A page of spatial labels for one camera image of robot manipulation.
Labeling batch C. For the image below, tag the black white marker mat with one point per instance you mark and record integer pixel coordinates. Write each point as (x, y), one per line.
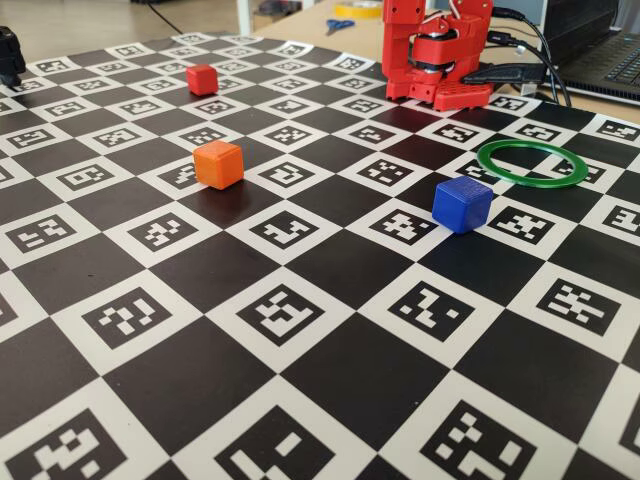
(320, 350)

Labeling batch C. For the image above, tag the blue scissors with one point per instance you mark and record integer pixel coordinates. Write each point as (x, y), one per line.
(340, 25)

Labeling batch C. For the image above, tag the red cube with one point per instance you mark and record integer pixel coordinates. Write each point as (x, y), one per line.
(202, 81)

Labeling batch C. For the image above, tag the yellow tape roll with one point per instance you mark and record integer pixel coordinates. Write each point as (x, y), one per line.
(357, 10)

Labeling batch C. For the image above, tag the black table clamp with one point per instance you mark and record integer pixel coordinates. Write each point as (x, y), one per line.
(505, 74)

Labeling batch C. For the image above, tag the white table leg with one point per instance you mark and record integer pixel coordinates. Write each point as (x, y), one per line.
(245, 15)

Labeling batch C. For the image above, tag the blue cube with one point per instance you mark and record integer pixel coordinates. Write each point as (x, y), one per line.
(460, 207)

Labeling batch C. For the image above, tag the orange cube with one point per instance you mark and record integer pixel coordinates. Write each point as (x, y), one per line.
(220, 167)

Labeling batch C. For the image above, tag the black laptop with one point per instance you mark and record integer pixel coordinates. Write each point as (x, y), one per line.
(580, 25)

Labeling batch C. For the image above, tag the red robot arm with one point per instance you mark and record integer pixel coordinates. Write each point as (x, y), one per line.
(400, 50)

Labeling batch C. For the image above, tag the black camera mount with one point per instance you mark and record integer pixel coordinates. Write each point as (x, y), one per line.
(10, 55)

